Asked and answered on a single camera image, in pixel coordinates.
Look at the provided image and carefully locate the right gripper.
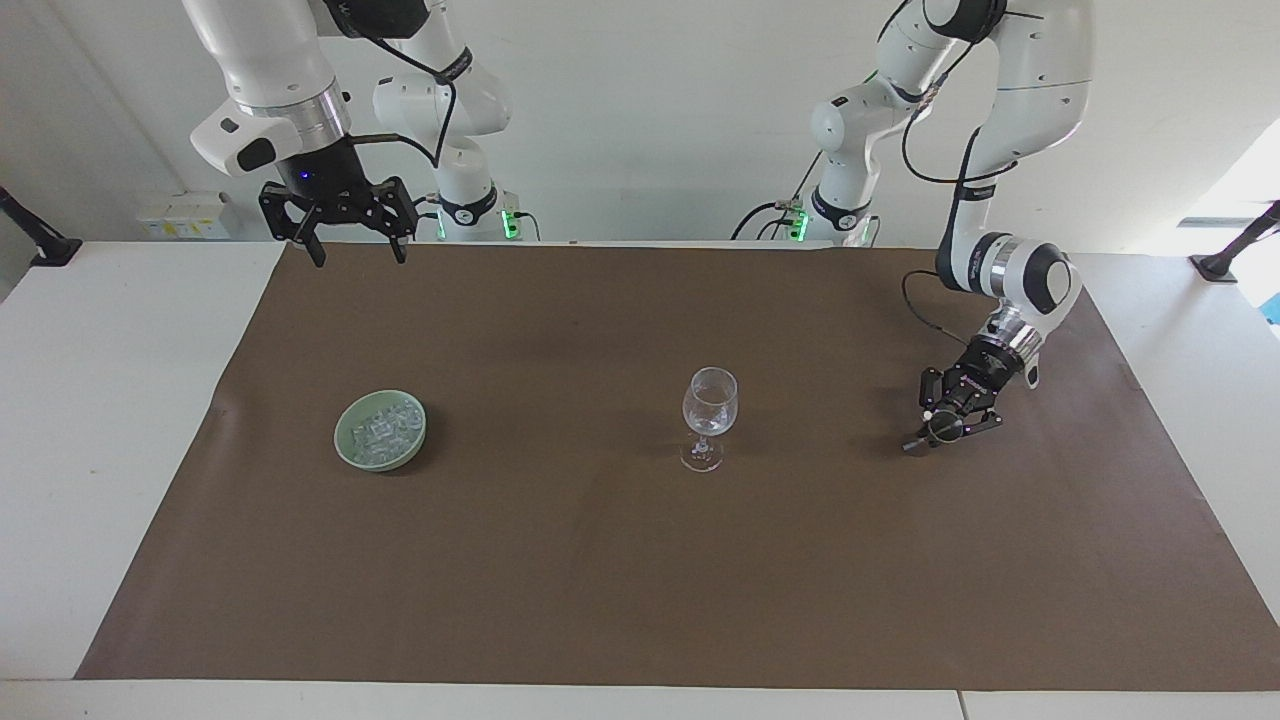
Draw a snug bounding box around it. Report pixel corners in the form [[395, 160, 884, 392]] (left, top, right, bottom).
[[258, 136, 417, 269]]

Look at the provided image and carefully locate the clear wine glass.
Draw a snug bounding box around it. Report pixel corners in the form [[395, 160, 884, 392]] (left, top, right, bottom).
[[680, 367, 739, 473]]

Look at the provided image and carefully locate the black stand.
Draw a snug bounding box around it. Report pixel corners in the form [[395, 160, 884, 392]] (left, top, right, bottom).
[[0, 187, 83, 267], [1190, 200, 1280, 283]]

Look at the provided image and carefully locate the pile of clear ice cubes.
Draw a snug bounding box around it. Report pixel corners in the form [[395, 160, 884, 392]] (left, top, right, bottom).
[[347, 398, 422, 463]]

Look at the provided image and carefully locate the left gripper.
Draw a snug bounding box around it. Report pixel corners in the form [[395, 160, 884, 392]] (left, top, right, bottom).
[[903, 335, 1026, 456]]

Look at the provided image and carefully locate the green ceramic bowl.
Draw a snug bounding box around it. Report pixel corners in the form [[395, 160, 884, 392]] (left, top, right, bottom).
[[333, 390, 428, 473]]

